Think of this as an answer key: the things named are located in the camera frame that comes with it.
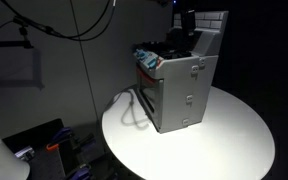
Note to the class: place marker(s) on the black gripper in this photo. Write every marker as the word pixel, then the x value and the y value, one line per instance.
pixel 188 20

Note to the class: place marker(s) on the black stove burner grate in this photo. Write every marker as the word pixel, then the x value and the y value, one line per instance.
pixel 157 50

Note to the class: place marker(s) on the grey toy stove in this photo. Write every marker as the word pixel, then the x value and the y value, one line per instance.
pixel 180 96

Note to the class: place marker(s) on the grey oven door with window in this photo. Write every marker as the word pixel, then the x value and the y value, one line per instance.
pixel 149 100

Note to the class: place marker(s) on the round white table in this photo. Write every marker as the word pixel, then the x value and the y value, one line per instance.
pixel 200 153

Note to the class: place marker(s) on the purple black clamp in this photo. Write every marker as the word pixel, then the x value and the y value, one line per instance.
pixel 84 141

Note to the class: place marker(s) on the purple clamp with orange tip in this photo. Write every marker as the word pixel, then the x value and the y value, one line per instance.
pixel 59 138

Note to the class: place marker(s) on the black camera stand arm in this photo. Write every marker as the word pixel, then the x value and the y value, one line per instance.
pixel 7 43

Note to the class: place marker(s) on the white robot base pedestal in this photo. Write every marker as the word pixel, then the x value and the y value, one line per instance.
pixel 0 160

